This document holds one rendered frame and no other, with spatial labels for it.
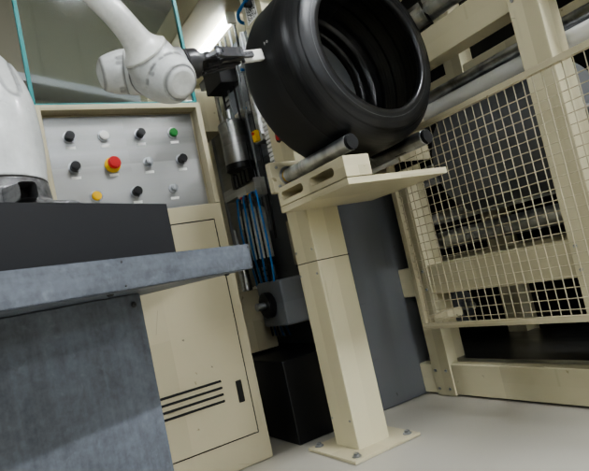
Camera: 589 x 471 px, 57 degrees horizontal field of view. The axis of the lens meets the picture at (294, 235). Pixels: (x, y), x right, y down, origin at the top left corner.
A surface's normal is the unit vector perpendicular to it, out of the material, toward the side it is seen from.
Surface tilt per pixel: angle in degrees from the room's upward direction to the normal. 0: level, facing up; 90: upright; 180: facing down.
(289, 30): 83
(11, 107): 85
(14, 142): 91
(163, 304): 90
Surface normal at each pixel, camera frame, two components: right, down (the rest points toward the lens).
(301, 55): -0.18, 0.05
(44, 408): 0.81, -0.22
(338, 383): -0.84, 0.15
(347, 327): 0.50, -0.18
